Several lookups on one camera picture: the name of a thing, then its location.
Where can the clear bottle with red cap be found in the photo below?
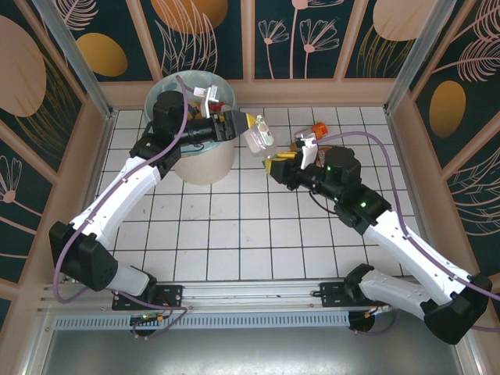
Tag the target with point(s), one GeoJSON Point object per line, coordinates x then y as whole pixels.
{"type": "Point", "coordinates": [214, 106]}

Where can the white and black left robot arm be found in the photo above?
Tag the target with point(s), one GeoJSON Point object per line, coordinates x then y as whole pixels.
{"type": "Point", "coordinates": [117, 203]}

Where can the aluminium frame post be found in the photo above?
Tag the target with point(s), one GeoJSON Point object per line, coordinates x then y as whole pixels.
{"type": "Point", "coordinates": [74, 54]}
{"type": "Point", "coordinates": [416, 54]}

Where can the white round waste bin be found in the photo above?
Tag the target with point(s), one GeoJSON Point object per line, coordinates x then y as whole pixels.
{"type": "Point", "coordinates": [203, 168]}

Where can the orange label bottle brown cap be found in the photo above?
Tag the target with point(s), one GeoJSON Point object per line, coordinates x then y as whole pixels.
{"type": "Point", "coordinates": [319, 129]}

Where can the grey metal sheet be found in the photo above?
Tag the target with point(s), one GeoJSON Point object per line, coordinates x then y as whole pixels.
{"type": "Point", "coordinates": [254, 351]}

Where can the light blue plastic bin liner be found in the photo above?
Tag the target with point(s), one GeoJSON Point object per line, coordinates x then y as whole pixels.
{"type": "Point", "coordinates": [150, 103]}

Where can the green cap bottle white label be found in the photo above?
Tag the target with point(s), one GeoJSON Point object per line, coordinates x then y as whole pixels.
{"type": "Point", "coordinates": [259, 138]}

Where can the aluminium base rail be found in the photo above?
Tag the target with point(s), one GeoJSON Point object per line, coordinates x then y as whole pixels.
{"type": "Point", "coordinates": [250, 293]}

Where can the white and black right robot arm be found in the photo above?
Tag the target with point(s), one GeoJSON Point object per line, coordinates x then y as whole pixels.
{"type": "Point", "coordinates": [414, 250]}

